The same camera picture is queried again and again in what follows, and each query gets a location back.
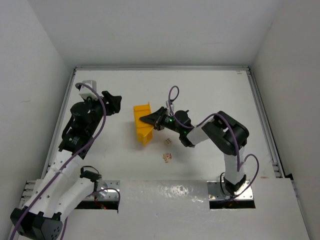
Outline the metal base plate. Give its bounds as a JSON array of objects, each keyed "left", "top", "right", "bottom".
[
  {"left": 86, "top": 180, "right": 121, "bottom": 202},
  {"left": 206, "top": 179, "right": 254, "bottom": 202}
]

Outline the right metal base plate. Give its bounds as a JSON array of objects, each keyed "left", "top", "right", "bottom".
[{"left": 206, "top": 179, "right": 254, "bottom": 202}]

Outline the yellow plastic bin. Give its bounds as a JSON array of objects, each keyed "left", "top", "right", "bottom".
[{"left": 133, "top": 103, "right": 154, "bottom": 147}]

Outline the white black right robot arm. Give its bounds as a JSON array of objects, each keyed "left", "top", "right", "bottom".
[{"left": 139, "top": 107, "right": 250, "bottom": 196}]

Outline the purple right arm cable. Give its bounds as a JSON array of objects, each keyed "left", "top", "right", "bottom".
[{"left": 168, "top": 85, "right": 260, "bottom": 196}]

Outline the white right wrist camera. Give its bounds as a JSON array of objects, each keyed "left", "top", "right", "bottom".
[{"left": 165, "top": 100, "right": 175, "bottom": 111}]

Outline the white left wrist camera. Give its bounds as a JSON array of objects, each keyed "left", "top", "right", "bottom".
[{"left": 75, "top": 80, "right": 98, "bottom": 101}]

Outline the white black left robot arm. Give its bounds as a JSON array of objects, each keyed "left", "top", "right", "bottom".
[{"left": 10, "top": 91, "right": 122, "bottom": 240}]

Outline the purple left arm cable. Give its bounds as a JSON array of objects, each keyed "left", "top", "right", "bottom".
[{"left": 9, "top": 82, "right": 107, "bottom": 240}]

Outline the helicopter shaped wooden piece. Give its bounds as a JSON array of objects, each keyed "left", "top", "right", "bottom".
[{"left": 163, "top": 153, "right": 172, "bottom": 163}]

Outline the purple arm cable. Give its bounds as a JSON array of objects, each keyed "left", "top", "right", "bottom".
[
  {"left": 168, "top": 85, "right": 260, "bottom": 196},
  {"left": 9, "top": 82, "right": 107, "bottom": 240}
]

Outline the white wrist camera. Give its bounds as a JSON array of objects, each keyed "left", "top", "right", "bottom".
[
  {"left": 165, "top": 100, "right": 175, "bottom": 111},
  {"left": 75, "top": 80, "right": 98, "bottom": 101}
]

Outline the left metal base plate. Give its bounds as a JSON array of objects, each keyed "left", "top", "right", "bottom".
[{"left": 86, "top": 180, "right": 121, "bottom": 202}]

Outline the beige cube with windows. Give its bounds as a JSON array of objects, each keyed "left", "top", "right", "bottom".
[{"left": 164, "top": 138, "right": 172, "bottom": 146}]

